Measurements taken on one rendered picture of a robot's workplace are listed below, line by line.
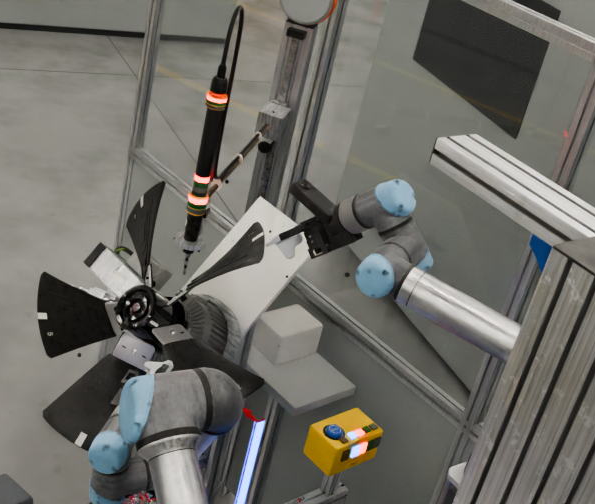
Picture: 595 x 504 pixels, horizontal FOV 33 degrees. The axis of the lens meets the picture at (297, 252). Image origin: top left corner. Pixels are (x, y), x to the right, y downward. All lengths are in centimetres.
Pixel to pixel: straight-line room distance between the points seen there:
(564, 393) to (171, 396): 72
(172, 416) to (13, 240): 336
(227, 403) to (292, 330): 114
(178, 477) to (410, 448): 129
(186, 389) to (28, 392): 235
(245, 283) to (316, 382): 45
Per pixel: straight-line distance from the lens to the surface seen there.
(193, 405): 181
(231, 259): 240
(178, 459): 178
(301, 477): 339
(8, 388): 414
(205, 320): 255
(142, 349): 250
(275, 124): 277
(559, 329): 138
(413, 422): 292
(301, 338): 298
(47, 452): 387
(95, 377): 249
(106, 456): 209
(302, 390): 292
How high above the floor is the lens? 258
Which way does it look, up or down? 29 degrees down
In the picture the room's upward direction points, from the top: 14 degrees clockwise
